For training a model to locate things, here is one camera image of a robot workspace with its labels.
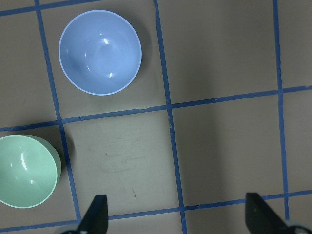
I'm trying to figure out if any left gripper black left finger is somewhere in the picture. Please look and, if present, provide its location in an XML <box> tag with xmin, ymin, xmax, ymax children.
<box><xmin>76</xmin><ymin>195</ymin><xmax>108</xmax><ymax>234</ymax></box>

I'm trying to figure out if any blue bowl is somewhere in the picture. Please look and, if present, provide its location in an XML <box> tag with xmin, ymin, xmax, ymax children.
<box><xmin>58</xmin><ymin>10</ymin><xmax>142</xmax><ymax>96</ymax></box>

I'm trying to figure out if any green bowl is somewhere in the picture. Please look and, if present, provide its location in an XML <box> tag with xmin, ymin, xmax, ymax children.
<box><xmin>0</xmin><ymin>135</ymin><xmax>62</xmax><ymax>209</ymax></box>

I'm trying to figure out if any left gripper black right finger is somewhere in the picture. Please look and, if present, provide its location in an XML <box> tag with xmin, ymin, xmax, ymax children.
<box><xmin>245</xmin><ymin>193</ymin><xmax>288</xmax><ymax>234</ymax></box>

